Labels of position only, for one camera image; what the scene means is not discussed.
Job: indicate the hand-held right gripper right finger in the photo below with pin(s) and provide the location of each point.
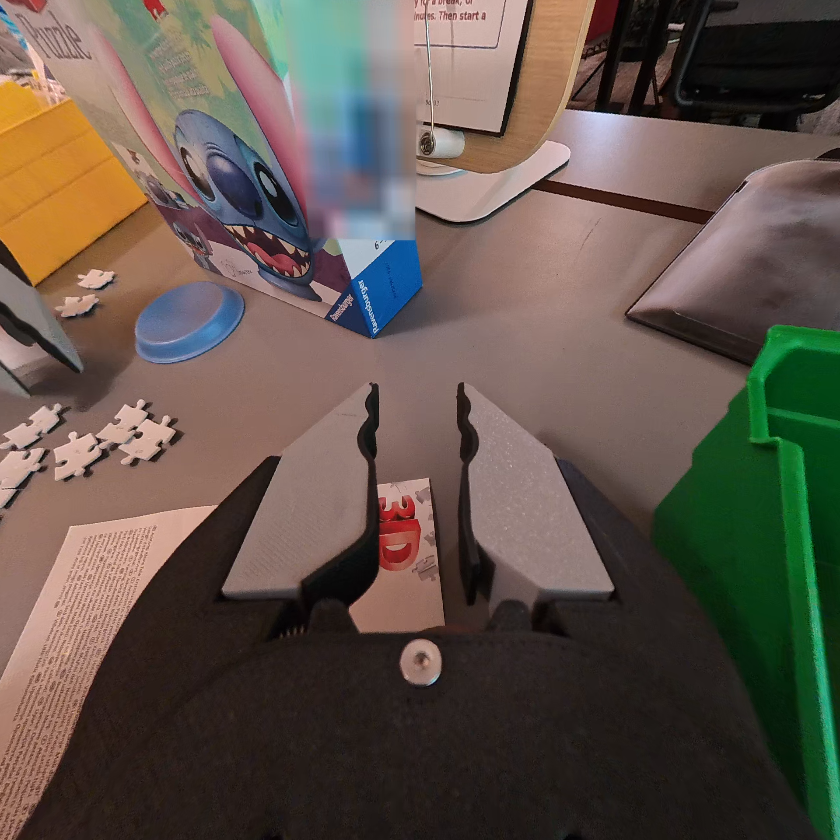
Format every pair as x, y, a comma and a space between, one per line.
531, 518

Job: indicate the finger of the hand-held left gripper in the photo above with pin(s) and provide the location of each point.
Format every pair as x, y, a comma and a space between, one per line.
39, 308
10, 380

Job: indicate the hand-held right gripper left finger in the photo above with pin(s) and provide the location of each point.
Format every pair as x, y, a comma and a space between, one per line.
308, 518

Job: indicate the blue white puzzle piece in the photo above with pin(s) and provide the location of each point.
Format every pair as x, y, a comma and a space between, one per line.
121, 420
149, 438

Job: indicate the blue round puzzle stand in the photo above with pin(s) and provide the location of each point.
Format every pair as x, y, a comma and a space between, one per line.
187, 315

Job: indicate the cartoon puzzle box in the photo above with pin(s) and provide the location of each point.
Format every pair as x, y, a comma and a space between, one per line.
216, 164

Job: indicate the yellow storage bin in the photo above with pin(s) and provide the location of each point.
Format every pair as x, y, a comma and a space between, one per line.
59, 177

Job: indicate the green storage bin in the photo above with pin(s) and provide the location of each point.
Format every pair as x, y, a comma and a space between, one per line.
735, 558

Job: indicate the white instruction leaflet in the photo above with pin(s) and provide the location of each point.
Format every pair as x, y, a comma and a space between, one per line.
79, 590

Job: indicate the grey flat pouch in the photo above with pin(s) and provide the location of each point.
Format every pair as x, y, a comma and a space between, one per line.
754, 262

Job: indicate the wooden stand with white base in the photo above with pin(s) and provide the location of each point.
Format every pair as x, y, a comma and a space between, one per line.
551, 98

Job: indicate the white printed sign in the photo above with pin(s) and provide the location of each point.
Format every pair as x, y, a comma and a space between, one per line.
472, 65

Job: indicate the black mesh chair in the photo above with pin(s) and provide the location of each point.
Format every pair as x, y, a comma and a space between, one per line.
754, 39

